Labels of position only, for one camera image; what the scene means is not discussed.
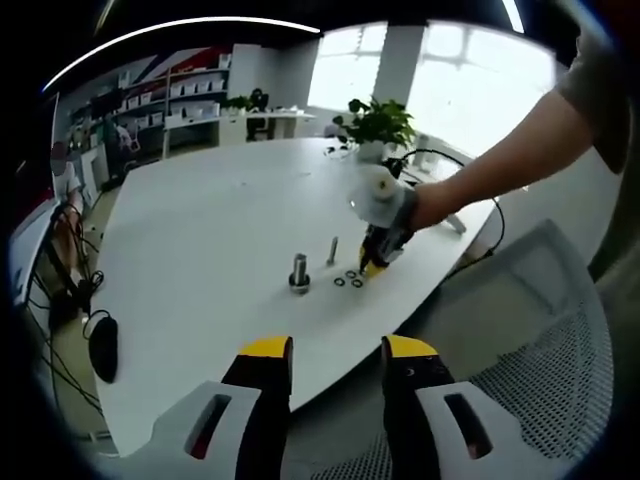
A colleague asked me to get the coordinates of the large threaded metal stud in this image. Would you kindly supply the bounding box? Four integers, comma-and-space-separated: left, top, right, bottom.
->
288, 253, 312, 295

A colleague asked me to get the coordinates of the bundle of black cables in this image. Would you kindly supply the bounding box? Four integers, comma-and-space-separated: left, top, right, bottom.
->
29, 209, 109, 416

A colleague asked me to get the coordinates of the curved ceiling light strip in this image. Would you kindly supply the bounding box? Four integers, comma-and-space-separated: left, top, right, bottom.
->
42, 17, 322, 95

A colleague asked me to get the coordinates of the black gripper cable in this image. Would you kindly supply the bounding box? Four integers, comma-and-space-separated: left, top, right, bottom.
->
382, 148, 505, 261

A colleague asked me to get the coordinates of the green potted plant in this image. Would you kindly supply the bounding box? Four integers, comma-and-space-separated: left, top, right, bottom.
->
332, 97, 417, 151

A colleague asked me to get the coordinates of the white mesh office chair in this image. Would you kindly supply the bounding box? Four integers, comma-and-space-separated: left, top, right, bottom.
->
309, 219, 615, 480

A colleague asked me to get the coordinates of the shelving unit with white bins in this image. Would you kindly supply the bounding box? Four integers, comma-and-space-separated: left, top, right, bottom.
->
69, 54, 232, 132

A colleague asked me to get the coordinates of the white background desk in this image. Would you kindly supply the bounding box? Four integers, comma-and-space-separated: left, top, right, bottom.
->
164, 108, 317, 151

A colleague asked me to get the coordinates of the white side desk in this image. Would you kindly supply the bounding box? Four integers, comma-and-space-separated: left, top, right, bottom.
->
9, 199, 57, 307

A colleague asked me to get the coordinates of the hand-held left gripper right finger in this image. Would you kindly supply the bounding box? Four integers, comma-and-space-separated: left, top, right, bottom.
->
381, 334, 547, 480

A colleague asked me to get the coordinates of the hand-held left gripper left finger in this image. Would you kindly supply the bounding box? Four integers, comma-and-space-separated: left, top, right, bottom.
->
124, 335, 295, 480

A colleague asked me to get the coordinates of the black oval object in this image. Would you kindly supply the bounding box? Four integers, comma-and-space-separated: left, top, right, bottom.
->
89, 315, 120, 384

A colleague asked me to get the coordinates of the straight ceiling light strip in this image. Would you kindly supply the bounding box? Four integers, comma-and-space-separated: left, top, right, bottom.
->
502, 0, 525, 34

